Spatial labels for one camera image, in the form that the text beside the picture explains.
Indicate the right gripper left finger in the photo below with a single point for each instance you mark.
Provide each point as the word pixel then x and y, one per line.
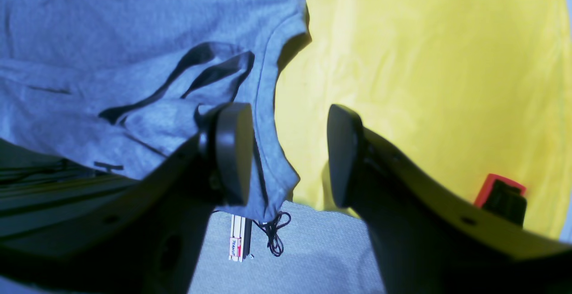
pixel 148 240

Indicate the red and black clamp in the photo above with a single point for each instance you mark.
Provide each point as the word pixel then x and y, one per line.
pixel 503 197

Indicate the aluminium frame rail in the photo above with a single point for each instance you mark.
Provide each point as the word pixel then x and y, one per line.
pixel 39 190

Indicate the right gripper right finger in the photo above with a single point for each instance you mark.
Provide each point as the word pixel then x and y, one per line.
pixel 426 239

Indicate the yellow tablecloth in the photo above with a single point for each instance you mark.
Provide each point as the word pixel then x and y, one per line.
pixel 465 88

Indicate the grey t-shirt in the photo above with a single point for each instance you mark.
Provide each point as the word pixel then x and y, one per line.
pixel 119 85

